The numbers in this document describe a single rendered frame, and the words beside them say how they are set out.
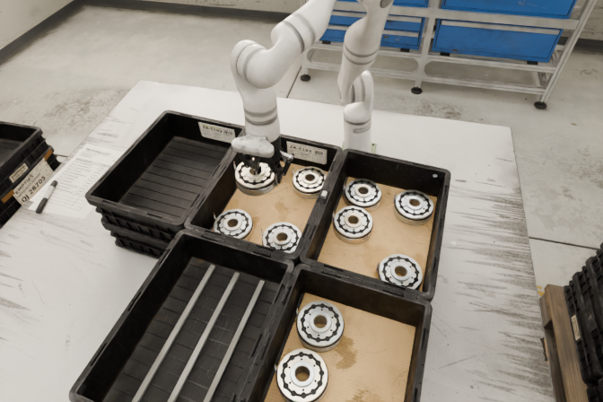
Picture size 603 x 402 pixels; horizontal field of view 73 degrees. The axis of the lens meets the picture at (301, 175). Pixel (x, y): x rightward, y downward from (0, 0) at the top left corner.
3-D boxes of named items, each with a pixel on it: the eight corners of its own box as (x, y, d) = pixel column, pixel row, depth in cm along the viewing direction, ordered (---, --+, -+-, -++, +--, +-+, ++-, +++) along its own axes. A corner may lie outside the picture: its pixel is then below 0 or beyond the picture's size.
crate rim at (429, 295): (344, 152, 118) (344, 146, 117) (450, 176, 111) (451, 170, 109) (297, 266, 93) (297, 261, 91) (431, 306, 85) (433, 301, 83)
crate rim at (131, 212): (167, 114, 133) (165, 109, 132) (250, 132, 126) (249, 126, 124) (84, 203, 107) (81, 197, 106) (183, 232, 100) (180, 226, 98)
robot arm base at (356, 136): (347, 144, 149) (346, 106, 137) (372, 146, 147) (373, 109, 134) (342, 161, 143) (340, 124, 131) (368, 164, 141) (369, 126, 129)
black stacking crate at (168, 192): (174, 136, 140) (166, 110, 132) (253, 155, 133) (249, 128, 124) (100, 224, 114) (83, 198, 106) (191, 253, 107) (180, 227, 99)
